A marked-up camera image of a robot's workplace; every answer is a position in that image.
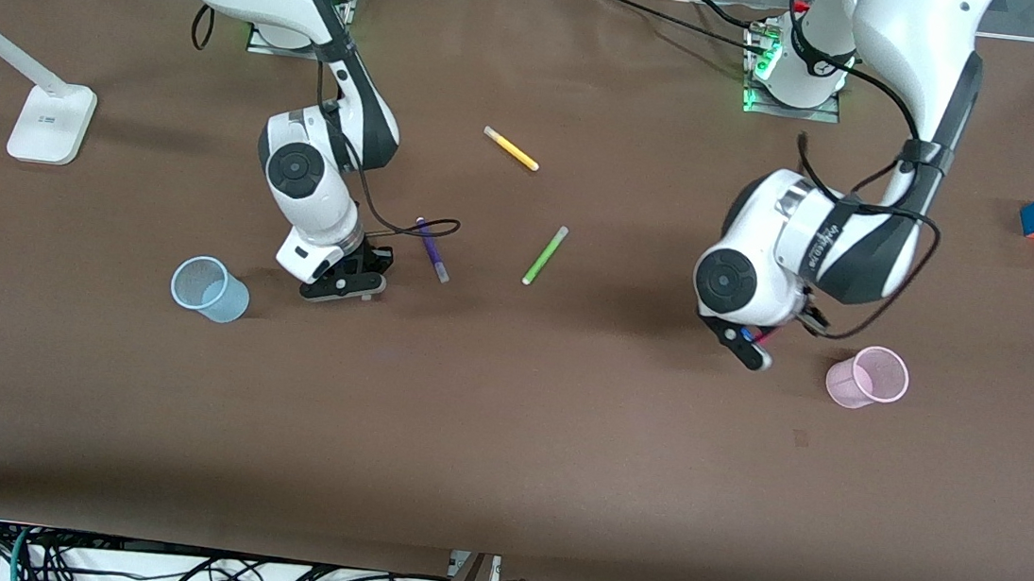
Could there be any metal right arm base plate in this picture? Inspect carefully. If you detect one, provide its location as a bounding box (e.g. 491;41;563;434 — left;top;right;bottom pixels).
246;0;358;65

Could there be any teal floor cable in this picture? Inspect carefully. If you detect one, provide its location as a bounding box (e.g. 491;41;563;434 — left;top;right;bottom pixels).
8;525;33;581

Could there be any black table cable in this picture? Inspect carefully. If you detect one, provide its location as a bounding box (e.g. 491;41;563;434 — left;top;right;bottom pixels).
580;0;762;51
690;0;778;31

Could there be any white desk lamp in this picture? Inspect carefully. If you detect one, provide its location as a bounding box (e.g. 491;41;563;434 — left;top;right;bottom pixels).
0;0;108;170

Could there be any yellow marker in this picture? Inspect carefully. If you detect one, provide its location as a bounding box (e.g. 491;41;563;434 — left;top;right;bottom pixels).
480;125;544;173

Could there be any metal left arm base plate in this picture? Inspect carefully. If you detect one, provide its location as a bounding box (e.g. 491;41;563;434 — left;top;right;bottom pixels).
740;21;849;124

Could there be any translucent blue plastic cup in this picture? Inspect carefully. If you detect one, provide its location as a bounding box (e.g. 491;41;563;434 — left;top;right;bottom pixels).
167;253;254;326

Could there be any purple marker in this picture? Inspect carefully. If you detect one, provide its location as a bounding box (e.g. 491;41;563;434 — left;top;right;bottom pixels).
410;216;456;285

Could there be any brown table cover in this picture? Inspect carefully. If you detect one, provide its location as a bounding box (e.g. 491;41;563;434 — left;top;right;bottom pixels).
0;0;1034;581

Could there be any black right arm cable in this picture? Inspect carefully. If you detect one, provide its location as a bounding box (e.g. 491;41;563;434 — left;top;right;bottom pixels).
188;1;220;54

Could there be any green marker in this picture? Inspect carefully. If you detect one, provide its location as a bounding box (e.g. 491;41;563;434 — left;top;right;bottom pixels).
520;222;570;290

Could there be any translucent pink plastic cup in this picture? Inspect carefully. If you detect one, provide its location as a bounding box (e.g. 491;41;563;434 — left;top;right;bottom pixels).
822;340;913;415

